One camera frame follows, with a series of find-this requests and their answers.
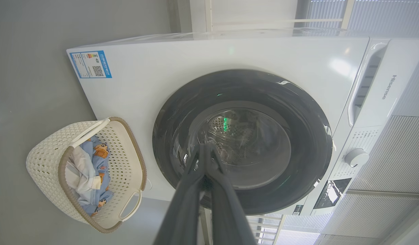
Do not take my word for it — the white washing machine dial knob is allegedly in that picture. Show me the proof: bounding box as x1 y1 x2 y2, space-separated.
344 148 370 168

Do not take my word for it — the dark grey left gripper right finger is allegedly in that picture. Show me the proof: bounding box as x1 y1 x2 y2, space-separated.
207 144 256 245

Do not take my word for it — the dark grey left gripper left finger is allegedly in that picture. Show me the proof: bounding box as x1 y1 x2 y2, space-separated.
154 144 207 245

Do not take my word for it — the white detergent drawer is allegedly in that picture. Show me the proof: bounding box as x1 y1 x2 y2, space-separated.
348 38 419 128

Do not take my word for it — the black washing machine display panel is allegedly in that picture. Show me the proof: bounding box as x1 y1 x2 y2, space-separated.
313 178 352 209

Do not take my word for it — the cream perforated laundry basket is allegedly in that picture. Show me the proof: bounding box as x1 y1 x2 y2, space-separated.
26 117 147 234

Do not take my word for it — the washing machine drum opening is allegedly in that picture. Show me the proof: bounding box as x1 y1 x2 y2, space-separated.
196 108 292 190

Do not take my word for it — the black round glass washer door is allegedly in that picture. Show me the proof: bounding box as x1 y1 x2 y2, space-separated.
152 69 333 215

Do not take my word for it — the white front-load washing machine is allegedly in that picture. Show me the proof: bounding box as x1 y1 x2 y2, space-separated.
66 29 419 216

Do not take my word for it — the white garment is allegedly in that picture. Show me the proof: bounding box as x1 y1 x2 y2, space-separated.
65 146 102 201

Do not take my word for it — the blue cartoon print garment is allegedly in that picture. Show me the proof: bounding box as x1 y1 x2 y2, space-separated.
78 135 114 217

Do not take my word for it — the blue energy label sticker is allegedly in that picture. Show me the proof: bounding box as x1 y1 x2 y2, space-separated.
69 50 112 79

